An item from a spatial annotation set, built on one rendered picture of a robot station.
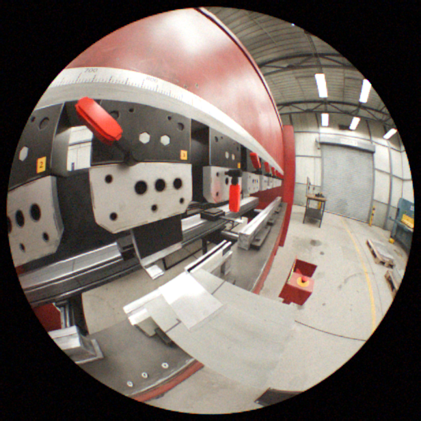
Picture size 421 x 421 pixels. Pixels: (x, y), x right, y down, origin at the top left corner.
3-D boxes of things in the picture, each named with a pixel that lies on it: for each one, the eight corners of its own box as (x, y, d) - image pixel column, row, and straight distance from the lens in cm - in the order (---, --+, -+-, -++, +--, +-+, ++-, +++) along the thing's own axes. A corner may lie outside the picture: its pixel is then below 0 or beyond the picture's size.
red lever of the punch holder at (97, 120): (87, 89, 14) (152, 151, 12) (86, 111, 17) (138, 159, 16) (71, 102, 14) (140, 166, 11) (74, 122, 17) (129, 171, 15)
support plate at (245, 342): (260, 388, 26) (262, 389, 25) (143, 307, 30) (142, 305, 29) (295, 309, 31) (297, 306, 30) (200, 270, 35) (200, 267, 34)
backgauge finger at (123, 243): (141, 290, 33) (134, 277, 30) (117, 248, 54) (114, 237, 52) (177, 270, 36) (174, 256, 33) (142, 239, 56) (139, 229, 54)
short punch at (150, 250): (144, 269, 24) (130, 220, 19) (140, 264, 25) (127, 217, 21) (184, 249, 27) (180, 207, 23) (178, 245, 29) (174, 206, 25)
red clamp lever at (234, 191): (238, 213, 27) (239, 169, 26) (222, 210, 29) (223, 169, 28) (241, 212, 28) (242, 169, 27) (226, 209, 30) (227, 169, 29)
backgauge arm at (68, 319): (83, 356, 68) (57, 341, 59) (73, 269, 109) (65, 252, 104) (96, 352, 64) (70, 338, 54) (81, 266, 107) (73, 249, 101)
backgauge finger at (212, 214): (238, 228, 61) (238, 219, 59) (199, 218, 75) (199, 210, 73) (247, 221, 71) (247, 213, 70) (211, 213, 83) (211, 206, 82)
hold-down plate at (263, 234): (258, 250, 66) (260, 245, 64) (249, 247, 67) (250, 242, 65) (270, 230, 92) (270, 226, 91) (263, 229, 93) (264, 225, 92)
